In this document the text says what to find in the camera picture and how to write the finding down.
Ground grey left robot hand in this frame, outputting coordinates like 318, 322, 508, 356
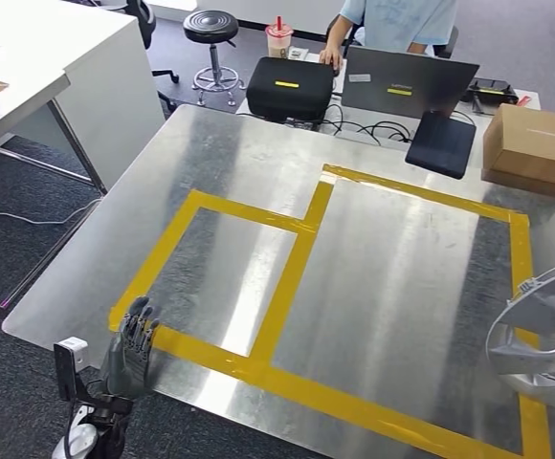
100, 295, 161, 402

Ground person's right hand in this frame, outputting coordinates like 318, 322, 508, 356
318, 45, 345, 72

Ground grey plastic wheel hubcap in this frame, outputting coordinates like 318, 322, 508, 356
485, 256, 555, 414

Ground stainless steel workbench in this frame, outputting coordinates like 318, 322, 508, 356
2, 104, 555, 459

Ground black carrying case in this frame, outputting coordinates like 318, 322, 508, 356
246, 56, 335, 123

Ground drink cup with red straw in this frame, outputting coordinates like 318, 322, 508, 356
265, 15, 294, 59

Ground person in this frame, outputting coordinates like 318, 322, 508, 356
318, 0, 460, 72

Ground grey laptop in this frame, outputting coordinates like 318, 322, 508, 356
340, 45, 481, 120

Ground black round stool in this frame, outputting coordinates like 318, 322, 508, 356
182, 9, 247, 108

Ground dark flat box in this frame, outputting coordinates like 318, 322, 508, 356
404, 110, 477, 181

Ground black router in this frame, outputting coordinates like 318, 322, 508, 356
460, 76, 520, 116

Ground black office chair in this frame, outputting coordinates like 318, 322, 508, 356
123, 0, 180, 114

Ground brown cardboard box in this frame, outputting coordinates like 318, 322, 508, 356
482, 102, 555, 199

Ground steel table with tape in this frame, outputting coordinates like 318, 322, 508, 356
0, 44, 108, 198

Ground black desk cables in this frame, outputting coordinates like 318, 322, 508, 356
322, 102, 413, 145

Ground white floor cable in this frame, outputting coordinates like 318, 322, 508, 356
0, 199, 102, 227

